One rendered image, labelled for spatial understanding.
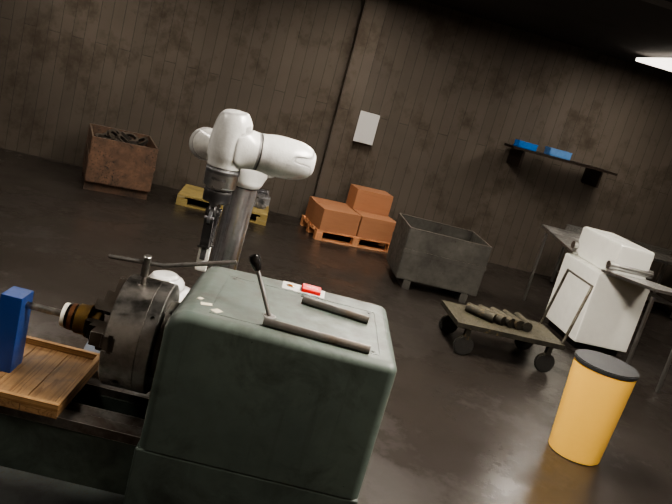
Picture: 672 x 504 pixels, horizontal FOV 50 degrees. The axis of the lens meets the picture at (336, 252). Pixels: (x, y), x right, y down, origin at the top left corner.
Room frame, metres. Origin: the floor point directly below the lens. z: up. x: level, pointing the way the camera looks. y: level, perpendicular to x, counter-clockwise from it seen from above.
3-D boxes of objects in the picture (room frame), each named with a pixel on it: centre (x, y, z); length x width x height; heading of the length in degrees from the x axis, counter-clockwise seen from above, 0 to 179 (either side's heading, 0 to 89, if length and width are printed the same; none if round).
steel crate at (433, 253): (7.65, -1.06, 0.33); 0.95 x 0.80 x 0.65; 101
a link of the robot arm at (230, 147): (1.89, 0.34, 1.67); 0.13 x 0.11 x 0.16; 109
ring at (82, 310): (1.86, 0.63, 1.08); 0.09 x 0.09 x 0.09; 3
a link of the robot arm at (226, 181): (1.89, 0.35, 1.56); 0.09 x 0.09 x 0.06
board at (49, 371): (1.85, 0.75, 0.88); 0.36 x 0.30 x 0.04; 3
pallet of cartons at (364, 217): (8.91, -0.07, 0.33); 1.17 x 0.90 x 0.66; 101
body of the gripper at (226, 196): (1.89, 0.35, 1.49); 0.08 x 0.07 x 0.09; 3
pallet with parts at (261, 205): (8.68, 1.49, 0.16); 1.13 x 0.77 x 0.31; 101
